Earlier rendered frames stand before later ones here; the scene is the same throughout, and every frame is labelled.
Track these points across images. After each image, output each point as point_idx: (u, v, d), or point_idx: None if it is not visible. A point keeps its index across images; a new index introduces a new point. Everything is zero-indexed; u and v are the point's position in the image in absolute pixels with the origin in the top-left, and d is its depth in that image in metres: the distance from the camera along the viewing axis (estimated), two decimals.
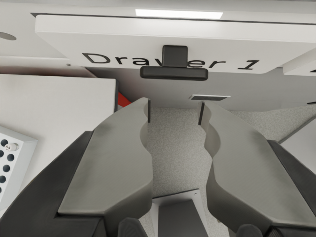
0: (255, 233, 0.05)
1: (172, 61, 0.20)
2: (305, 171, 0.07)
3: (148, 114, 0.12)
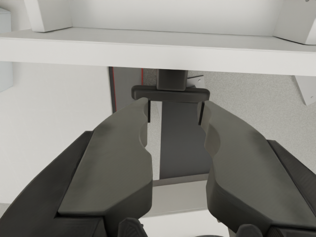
0: (255, 233, 0.05)
1: (169, 85, 0.17)
2: (305, 171, 0.07)
3: (148, 114, 0.12)
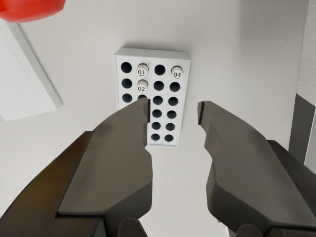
0: (255, 233, 0.05)
1: None
2: (305, 171, 0.07)
3: (148, 114, 0.12)
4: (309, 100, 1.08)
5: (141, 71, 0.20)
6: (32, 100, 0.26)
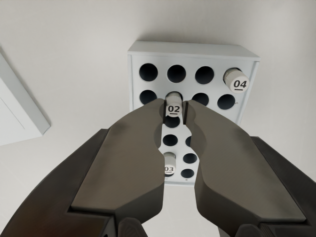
0: (255, 233, 0.05)
1: None
2: (288, 165, 0.07)
3: (164, 114, 0.12)
4: None
5: None
6: (4, 123, 0.18)
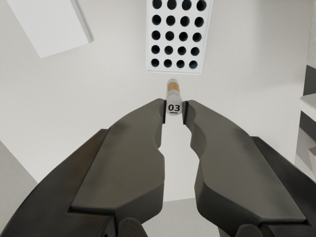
0: (255, 233, 0.05)
1: None
2: (288, 165, 0.07)
3: (164, 114, 0.12)
4: None
5: None
6: (66, 33, 0.28)
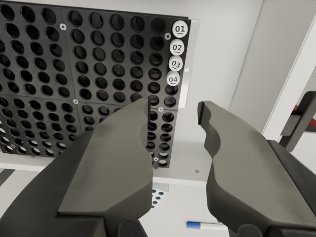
0: (255, 233, 0.05)
1: (289, 128, 0.20)
2: (305, 171, 0.07)
3: (148, 114, 0.12)
4: None
5: (179, 27, 0.15)
6: None
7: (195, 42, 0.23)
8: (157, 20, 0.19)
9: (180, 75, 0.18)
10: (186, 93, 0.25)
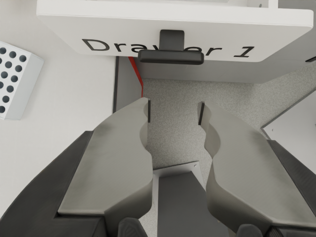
0: (255, 233, 0.05)
1: (169, 45, 0.21)
2: (305, 171, 0.07)
3: (148, 114, 0.12)
4: None
5: None
6: None
7: (212, 1, 0.28)
8: None
9: None
10: None
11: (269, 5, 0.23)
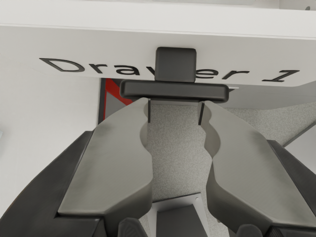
0: (255, 233, 0.05)
1: (172, 73, 0.13)
2: (305, 171, 0.07)
3: (148, 114, 0.12)
4: None
5: None
6: None
7: (230, 3, 0.20)
8: None
9: None
10: None
11: None
